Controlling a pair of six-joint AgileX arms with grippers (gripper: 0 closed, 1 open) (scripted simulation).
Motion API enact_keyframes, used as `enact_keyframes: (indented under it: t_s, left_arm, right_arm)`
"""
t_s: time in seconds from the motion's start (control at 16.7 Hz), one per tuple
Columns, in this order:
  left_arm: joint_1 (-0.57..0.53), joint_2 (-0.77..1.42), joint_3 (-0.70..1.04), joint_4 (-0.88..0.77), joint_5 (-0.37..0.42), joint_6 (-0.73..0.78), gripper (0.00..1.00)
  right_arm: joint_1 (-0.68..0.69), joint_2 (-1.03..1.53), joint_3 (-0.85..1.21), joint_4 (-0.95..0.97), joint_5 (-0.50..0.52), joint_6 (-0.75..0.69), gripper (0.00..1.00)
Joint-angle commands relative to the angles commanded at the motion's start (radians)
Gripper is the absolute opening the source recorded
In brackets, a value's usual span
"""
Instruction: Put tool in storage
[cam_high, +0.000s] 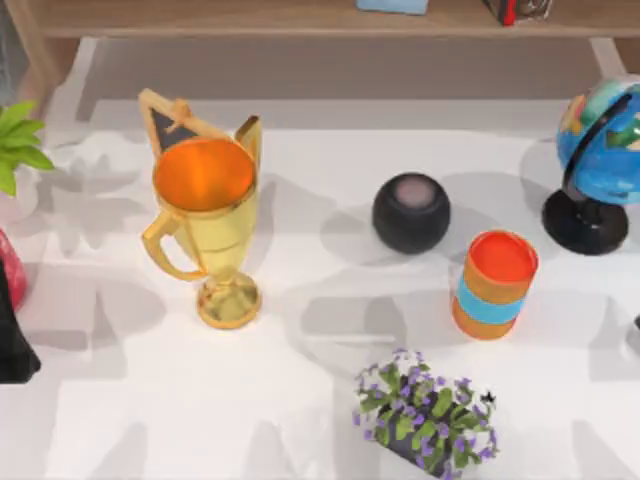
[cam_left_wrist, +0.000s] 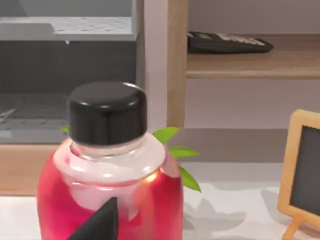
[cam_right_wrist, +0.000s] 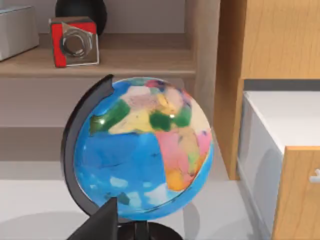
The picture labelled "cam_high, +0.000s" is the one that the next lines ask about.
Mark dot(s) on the round black speaker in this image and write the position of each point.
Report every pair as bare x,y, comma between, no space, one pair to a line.
411,215

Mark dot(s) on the gold trophy cup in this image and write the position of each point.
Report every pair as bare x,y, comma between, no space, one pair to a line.
210,215

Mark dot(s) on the orange and blue can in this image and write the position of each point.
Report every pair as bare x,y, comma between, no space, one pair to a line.
495,285

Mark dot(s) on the purple flower plant pot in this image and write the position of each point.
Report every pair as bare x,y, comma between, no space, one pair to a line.
425,415

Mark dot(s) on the wooden shelf unit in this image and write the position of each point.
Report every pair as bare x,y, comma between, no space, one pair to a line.
300,22

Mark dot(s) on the light blue book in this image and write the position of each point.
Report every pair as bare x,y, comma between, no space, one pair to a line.
392,4

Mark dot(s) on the blue globe on black stand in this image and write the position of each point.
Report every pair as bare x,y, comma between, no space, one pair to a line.
600,150

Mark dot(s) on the red and black box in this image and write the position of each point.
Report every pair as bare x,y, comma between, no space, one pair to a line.
520,9

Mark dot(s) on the red mesh object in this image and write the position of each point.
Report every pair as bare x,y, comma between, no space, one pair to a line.
12,270

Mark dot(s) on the green leafy plant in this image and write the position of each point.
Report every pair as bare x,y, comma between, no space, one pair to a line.
17,145

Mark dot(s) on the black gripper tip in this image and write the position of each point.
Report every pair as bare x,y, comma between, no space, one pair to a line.
12,345

